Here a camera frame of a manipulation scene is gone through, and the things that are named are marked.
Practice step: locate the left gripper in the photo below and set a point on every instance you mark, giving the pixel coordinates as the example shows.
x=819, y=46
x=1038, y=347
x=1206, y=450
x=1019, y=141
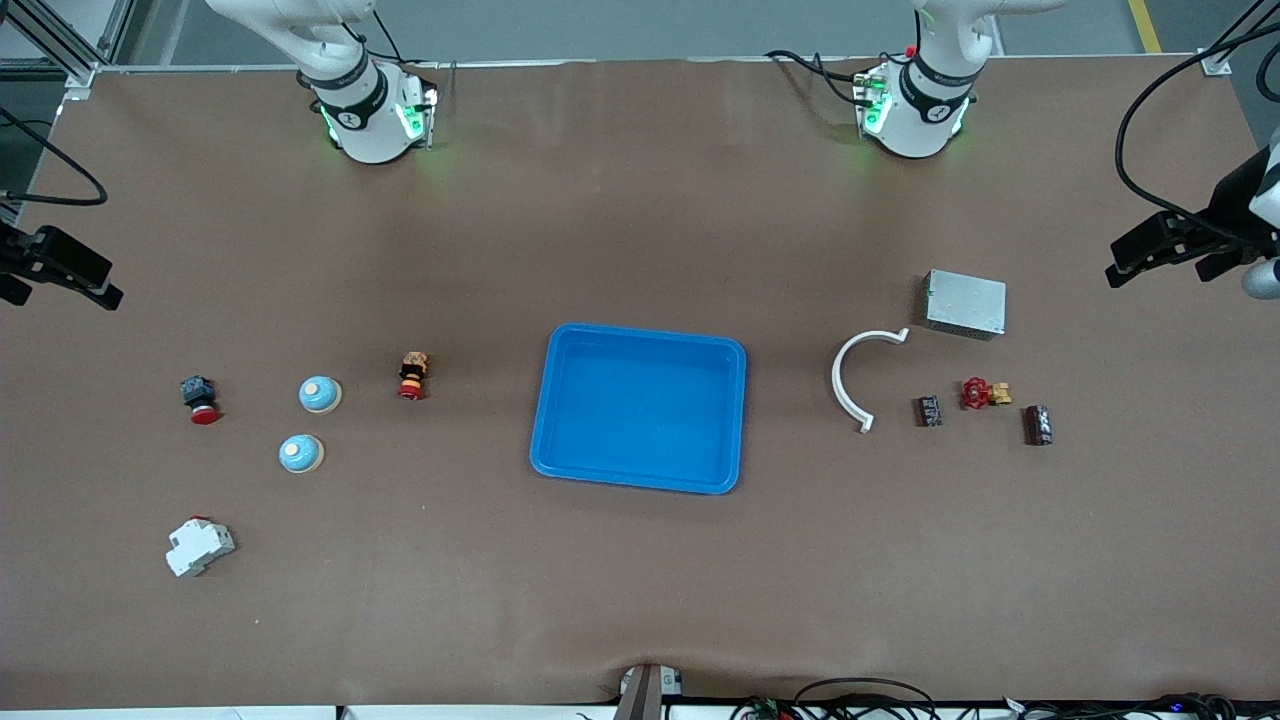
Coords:
x=1222, y=221

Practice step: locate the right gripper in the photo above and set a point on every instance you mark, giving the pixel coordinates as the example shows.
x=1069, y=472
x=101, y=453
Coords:
x=14, y=252

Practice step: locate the black terminal block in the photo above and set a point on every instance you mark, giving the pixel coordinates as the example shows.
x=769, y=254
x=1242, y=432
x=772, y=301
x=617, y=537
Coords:
x=1038, y=425

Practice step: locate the blue dome service bell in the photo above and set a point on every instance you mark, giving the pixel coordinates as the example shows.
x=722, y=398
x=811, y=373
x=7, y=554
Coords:
x=320, y=395
x=300, y=454

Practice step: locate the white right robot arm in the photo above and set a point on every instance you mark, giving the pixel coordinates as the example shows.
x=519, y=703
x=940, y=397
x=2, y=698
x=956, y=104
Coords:
x=365, y=120

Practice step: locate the red button dark blue body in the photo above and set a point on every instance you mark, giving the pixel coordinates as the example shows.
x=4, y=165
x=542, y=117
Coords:
x=200, y=397

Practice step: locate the grey metal box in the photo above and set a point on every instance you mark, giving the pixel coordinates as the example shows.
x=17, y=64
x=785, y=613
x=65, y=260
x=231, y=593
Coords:
x=965, y=303

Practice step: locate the white circuit breaker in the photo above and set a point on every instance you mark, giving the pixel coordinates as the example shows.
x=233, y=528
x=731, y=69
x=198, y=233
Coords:
x=198, y=547

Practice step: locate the white curved pipe clamp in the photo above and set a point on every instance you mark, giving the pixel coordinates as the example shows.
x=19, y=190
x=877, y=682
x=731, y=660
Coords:
x=836, y=378

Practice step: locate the red yellow emergency stop button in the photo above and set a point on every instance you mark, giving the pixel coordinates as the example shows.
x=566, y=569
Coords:
x=412, y=375

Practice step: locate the blue plastic tray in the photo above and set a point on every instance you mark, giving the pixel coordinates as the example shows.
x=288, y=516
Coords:
x=650, y=410

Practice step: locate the brown table mat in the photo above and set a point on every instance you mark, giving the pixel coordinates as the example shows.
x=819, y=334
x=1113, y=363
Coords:
x=640, y=600

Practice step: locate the aluminium frame post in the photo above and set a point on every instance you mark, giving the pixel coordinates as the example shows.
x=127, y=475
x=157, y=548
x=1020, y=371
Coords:
x=1215, y=63
x=78, y=72

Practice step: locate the small white mount box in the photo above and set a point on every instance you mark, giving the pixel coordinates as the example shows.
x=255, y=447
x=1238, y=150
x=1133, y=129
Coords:
x=671, y=682

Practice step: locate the brown camera stand post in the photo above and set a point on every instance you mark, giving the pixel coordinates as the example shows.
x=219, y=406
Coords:
x=640, y=695

